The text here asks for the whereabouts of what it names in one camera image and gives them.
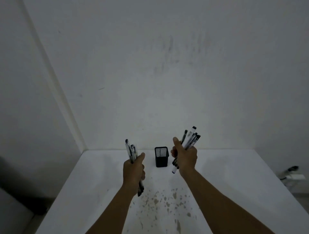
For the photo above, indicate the person's left hand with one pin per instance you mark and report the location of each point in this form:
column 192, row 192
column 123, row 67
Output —
column 134, row 173

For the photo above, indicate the person's right hand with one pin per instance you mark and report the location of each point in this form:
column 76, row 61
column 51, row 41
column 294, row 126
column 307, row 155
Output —
column 186, row 160

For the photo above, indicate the white marker blue cap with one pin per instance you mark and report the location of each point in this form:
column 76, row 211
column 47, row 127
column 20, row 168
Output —
column 174, row 170

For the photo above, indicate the clear gel pen black cap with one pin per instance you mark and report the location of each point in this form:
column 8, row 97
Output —
column 185, row 135
column 195, row 138
column 198, row 140
column 127, row 147

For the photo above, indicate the black mesh pen holder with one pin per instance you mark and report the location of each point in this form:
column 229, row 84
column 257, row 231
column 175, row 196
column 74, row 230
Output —
column 161, row 161

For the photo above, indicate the white marker black cap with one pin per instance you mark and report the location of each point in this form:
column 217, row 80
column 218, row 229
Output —
column 192, row 135

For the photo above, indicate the person's right forearm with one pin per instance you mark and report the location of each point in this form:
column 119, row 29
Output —
column 222, row 207

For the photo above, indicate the person's left forearm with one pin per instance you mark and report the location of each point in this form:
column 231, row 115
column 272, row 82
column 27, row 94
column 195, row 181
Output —
column 113, row 212

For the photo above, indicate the white power adapter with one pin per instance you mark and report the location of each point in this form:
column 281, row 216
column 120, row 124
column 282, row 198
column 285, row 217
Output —
column 295, row 177

